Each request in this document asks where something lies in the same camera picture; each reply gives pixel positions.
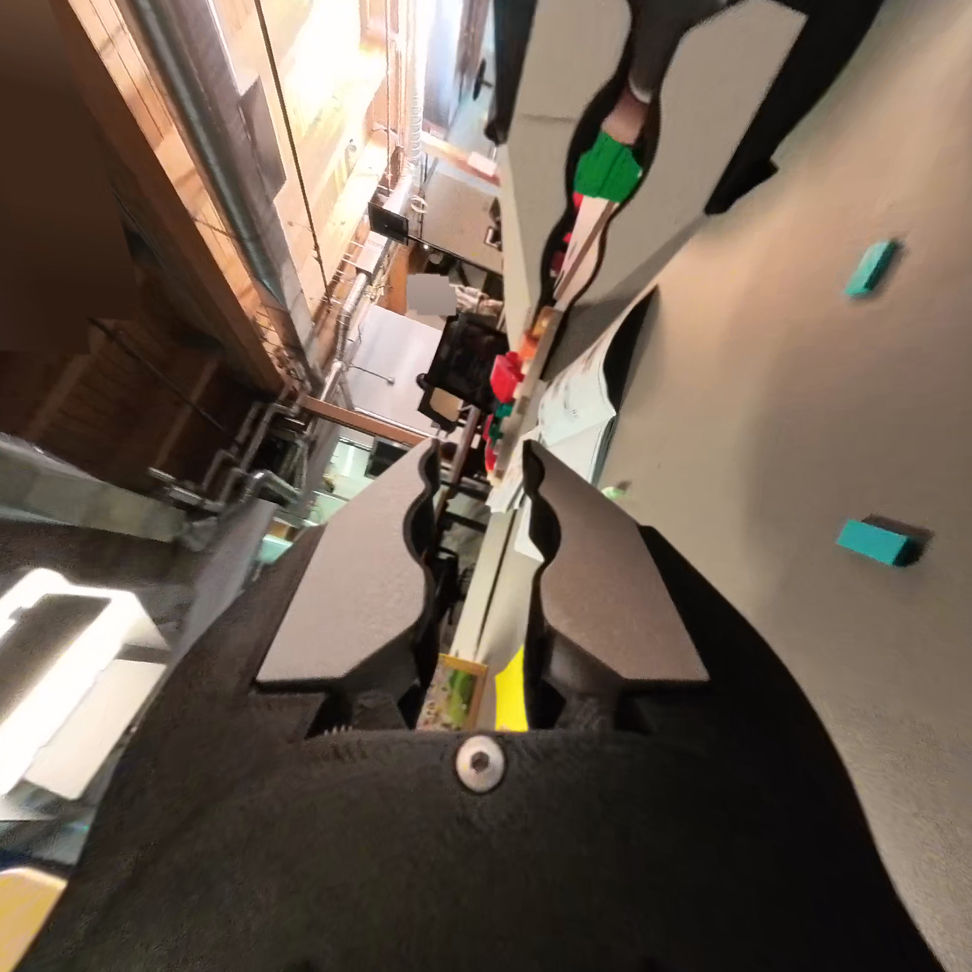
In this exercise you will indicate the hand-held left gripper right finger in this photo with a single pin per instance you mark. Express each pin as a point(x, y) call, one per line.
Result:
point(623, 607)

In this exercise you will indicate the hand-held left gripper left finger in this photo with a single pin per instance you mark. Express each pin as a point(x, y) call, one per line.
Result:
point(349, 600)

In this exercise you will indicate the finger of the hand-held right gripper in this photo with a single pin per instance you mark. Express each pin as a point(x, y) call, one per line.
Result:
point(706, 137)
point(539, 190)

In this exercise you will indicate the round colourful lego build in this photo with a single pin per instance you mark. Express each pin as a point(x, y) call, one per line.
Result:
point(509, 376)

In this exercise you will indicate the pale green lego piece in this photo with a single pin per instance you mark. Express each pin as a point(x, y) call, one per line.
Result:
point(616, 490)

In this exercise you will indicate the yellow lego box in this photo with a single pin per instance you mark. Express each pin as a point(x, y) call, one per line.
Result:
point(455, 695)

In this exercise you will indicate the teal lego piece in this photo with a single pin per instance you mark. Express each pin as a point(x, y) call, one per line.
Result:
point(877, 543)
point(873, 267)

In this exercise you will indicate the person's right hand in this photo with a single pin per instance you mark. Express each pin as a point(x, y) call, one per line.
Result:
point(629, 118)

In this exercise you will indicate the green plastic bin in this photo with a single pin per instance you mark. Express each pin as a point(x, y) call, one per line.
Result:
point(607, 171)

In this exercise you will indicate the yellow sticky note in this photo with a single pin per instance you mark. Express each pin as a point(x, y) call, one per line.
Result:
point(512, 691)

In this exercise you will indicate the black mesh office chair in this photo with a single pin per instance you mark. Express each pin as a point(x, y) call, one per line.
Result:
point(463, 364)

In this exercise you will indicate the white softbox panel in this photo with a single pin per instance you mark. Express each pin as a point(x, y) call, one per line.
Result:
point(68, 729)

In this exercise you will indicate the wooden board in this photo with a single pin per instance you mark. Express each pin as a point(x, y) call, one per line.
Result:
point(26, 919)

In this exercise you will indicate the black wall monitor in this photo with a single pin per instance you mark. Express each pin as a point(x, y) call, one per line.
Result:
point(389, 220)

